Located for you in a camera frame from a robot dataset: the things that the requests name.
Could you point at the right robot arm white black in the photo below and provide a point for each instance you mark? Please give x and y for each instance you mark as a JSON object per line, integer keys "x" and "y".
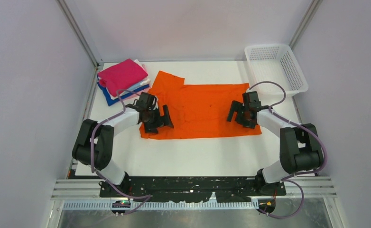
{"x": 300, "y": 149}

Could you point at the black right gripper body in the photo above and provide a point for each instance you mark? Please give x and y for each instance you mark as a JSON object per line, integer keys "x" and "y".
{"x": 241, "y": 114}

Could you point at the folded magenta t shirt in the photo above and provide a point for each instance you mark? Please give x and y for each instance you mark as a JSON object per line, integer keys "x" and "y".
{"x": 121, "y": 77}

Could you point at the orange t shirt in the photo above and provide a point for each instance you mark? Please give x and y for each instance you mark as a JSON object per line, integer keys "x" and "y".
{"x": 196, "y": 111}

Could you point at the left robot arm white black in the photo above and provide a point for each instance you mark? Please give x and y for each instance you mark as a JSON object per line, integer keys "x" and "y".
{"x": 94, "y": 144}

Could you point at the aluminium frame rail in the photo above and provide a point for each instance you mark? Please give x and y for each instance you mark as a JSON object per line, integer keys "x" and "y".
{"x": 66, "y": 10}

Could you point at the folded light blue t shirt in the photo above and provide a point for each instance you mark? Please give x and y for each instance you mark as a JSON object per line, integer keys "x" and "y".
{"x": 132, "y": 90}

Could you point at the folded pink t shirt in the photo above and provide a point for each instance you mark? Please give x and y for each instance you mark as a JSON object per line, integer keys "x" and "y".
{"x": 145, "y": 80}

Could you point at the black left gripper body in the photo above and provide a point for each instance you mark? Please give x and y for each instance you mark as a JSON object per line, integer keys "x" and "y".
{"x": 157, "y": 119}

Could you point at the white slotted cable duct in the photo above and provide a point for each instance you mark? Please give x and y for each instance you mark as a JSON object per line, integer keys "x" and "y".
{"x": 127, "y": 205}

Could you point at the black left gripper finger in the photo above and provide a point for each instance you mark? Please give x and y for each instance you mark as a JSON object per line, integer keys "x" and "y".
{"x": 165, "y": 118}
{"x": 150, "y": 127}

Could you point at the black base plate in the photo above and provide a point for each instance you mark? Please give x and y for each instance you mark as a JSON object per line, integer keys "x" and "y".
{"x": 191, "y": 189}

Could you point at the white plastic basket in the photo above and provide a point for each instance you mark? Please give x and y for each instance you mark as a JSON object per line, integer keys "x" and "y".
{"x": 276, "y": 63}

